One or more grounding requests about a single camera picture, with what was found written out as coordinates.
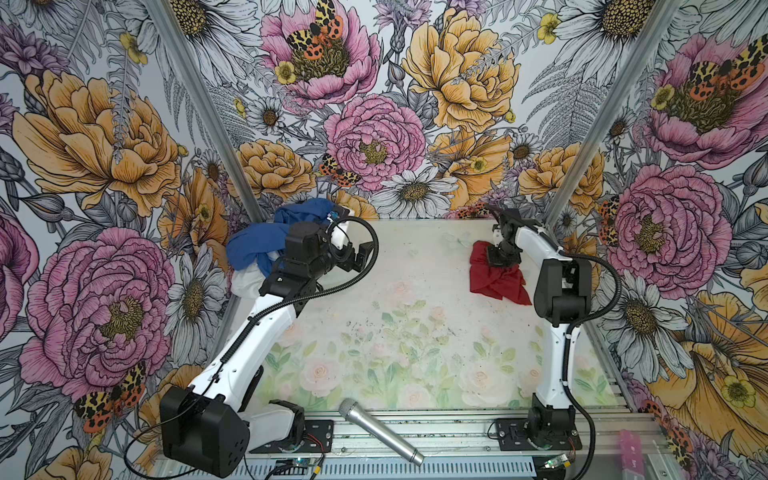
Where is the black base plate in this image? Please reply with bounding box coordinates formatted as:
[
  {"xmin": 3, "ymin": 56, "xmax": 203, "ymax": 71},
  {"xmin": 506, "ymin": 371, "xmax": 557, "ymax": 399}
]
[
  {"xmin": 491, "ymin": 418, "xmax": 583, "ymax": 452},
  {"xmin": 248, "ymin": 419, "xmax": 335, "ymax": 454}
]

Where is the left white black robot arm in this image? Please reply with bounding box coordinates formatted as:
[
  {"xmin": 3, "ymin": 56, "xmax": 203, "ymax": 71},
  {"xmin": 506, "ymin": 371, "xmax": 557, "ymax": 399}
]
[{"xmin": 158, "ymin": 217, "xmax": 380, "ymax": 478}]

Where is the blue cloth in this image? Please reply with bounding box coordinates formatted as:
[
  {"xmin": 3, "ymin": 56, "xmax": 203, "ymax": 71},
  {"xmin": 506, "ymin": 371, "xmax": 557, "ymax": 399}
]
[{"xmin": 226, "ymin": 198, "xmax": 336, "ymax": 276}]

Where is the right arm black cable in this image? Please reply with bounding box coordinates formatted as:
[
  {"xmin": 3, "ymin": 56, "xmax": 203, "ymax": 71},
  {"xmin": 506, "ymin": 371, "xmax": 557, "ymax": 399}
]
[{"xmin": 560, "ymin": 251, "xmax": 623, "ymax": 480}]

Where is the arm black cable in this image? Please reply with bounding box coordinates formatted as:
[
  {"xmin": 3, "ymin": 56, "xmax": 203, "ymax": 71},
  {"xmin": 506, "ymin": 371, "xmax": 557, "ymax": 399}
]
[
  {"xmin": 560, "ymin": 251, "xmax": 623, "ymax": 480},
  {"xmin": 123, "ymin": 215, "xmax": 380, "ymax": 480}
]

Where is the aluminium corner post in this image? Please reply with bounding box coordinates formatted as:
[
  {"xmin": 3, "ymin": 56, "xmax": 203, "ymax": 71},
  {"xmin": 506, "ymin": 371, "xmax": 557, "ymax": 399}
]
[
  {"xmin": 544, "ymin": 0, "xmax": 682, "ymax": 230},
  {"xmin": 147, "ymin": 1, "xmax": 267, "ymax": 223}
]

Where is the aluminium rail frame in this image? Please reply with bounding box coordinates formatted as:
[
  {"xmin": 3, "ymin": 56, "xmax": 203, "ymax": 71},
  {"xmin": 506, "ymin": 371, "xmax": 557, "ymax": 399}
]
[{"xmin": 304, "ymin": 408, "xmax": 671, "ymax": 459}]

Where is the right aluminium corner post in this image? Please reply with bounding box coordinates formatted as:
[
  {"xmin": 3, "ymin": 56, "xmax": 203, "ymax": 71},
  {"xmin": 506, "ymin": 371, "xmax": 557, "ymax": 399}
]
[{"xmin": 544, "ymin": 0, "xmax": 682, "ymax": 230}]

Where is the white cloth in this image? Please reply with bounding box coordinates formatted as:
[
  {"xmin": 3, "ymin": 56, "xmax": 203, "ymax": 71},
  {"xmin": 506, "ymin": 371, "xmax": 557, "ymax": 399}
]
[{"xmin": 230, "ymin": 263, "xmax": 266, "ymax": 299}]

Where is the silver microphone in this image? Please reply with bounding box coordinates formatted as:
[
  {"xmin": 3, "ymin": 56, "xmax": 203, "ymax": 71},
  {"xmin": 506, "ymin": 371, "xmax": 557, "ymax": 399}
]
[{"xmin": 338, "ymin": 398, "xmax": 425, "ymax": 467}]

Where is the white slotted cable duct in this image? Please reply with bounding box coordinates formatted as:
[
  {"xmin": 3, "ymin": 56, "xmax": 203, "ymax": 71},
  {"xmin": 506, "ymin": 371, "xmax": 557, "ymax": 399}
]
[{"xmin": 224, "ymin": 456, "xmax": 536, "ymax": 479}]

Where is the red cloth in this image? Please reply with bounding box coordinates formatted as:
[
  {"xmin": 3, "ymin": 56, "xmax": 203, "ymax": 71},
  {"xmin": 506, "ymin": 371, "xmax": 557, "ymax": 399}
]
[{"xmin": 469, "ymin": 241, "xmax": 532, "ymax": 306}]

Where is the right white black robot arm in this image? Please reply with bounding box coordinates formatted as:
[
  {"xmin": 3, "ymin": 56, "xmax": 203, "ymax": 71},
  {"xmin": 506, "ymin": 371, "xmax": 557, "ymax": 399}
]
[{"xmin": 487, "ymin": 207, "xmax": 592, "ymax": 450}]

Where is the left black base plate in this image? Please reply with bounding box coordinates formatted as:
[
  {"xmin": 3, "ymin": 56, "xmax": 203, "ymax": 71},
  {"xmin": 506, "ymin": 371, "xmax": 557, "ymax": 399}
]
[{"xmin": 248, "ymin": 419, "xmax": 335, "ymax": 454}]

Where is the pink plastic tag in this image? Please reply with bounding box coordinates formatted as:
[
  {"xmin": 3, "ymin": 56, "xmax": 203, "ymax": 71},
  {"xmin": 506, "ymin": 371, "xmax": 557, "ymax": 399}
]
[{"xmin": 619, "ymin": 429, "xmax": 645, "ymax": 480}]

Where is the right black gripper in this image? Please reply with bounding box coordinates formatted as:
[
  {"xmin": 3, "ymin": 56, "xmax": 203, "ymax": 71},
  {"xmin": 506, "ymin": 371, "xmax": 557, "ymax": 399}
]
[{"xmin": 489, "ymin": 239, "xmax": 524, "ymax": 267}]

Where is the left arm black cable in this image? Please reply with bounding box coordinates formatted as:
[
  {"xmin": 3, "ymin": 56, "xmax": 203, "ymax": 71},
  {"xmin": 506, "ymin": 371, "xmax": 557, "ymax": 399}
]
[{"xmin": 123, "ymin": 215, "xmax": 380, "ymax": 480}]

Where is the left aluminium corner post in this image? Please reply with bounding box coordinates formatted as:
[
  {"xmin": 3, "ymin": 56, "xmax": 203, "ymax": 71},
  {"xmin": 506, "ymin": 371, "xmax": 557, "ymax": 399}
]
[{"xmin": 147, "ymin": 1, "xmax": 267, "ymax": 223}]

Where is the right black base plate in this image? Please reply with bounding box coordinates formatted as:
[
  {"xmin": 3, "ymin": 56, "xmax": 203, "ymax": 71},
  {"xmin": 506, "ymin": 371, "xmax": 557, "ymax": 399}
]
[{"xmin": 491, "ymin": 418, "xmax": 583, "ymax": 452}]

